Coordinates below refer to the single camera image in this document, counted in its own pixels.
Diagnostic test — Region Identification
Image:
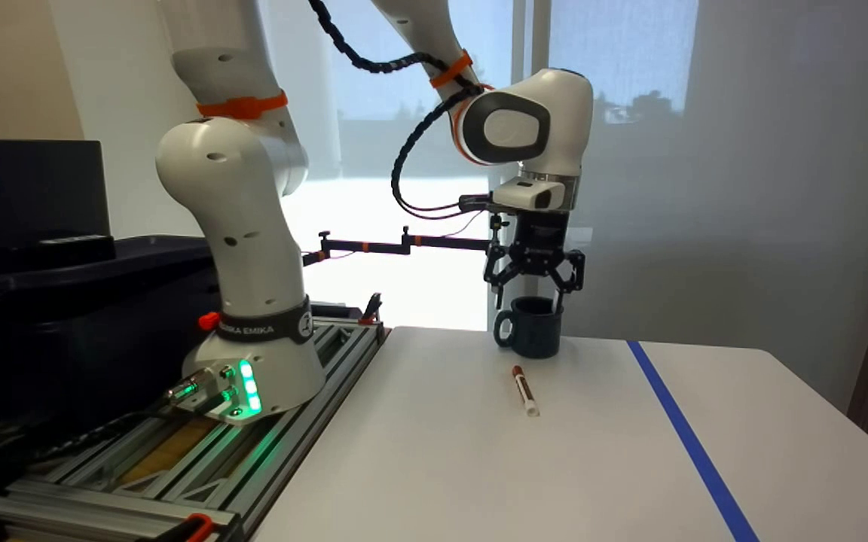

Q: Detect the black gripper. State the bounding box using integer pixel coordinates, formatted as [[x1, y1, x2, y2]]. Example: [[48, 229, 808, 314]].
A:
[[482, 210, 590, 315]]

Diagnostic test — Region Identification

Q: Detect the marker with orange cap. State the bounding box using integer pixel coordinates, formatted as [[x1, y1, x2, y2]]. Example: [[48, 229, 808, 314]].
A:
[[508, 362, 544, 420]]

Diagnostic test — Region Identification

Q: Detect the dark teal mug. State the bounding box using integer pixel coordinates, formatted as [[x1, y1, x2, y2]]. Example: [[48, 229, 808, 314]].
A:
[[492, 296, 567, 362]]

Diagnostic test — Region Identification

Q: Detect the blue tape strip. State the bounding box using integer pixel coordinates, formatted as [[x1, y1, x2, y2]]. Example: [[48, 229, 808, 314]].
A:
[[625, 336, 762, 542]]

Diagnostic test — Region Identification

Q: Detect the black equipment case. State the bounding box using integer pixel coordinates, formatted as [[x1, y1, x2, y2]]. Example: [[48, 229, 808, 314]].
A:
[[0, 235, 222, 506]]

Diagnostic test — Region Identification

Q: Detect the black computer monitor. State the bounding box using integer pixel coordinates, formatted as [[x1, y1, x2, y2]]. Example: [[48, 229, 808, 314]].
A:
[[0, 136, 118, 266]]

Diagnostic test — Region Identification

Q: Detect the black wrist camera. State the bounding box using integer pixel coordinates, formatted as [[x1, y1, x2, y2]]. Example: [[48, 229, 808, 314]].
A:
[[456, 189, 505, 218]]

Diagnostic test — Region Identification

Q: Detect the black articulated camera mount arm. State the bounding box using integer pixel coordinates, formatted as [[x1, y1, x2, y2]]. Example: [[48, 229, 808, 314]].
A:
[[302, 226, 503, 268]]

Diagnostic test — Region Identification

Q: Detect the black corrugated cable hose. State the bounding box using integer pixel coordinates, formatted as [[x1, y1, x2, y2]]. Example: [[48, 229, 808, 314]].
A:
[[309, 0, 488, 218]]

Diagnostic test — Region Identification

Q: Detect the orange strap band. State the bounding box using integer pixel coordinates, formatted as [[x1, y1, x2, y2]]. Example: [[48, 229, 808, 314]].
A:
[[429, 50, 478, 95], [195, 92, 291, 122]]

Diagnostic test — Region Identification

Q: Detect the aluminium extrusion base frame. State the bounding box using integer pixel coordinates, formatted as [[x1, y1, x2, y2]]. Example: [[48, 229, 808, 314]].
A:
[[0, 296, 396, 542]]

